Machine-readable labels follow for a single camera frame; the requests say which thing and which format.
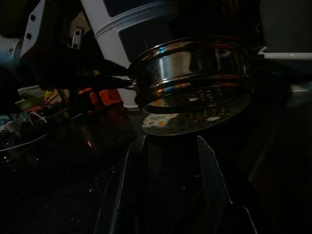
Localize glass bowl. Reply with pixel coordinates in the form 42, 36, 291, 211
0, 114, 50, 164

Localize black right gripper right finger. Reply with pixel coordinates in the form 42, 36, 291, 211
196, 135, 254, 234

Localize orange device with round grille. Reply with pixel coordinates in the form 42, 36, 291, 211
78, 88, 122, 106

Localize floral plate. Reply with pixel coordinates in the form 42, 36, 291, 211
141, 97, 251, 136

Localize white cup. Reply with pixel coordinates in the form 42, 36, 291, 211
118, 87, 138, 108

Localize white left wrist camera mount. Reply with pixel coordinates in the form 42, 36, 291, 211
19, 0, 47, 61

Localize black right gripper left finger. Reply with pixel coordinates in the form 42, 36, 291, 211
94, 135, 148, 234

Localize steel perforated steamer pot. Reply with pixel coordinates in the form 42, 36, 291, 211
97, 35, 255, 116

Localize white container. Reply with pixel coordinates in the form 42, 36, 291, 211
257, 0, 312, 60

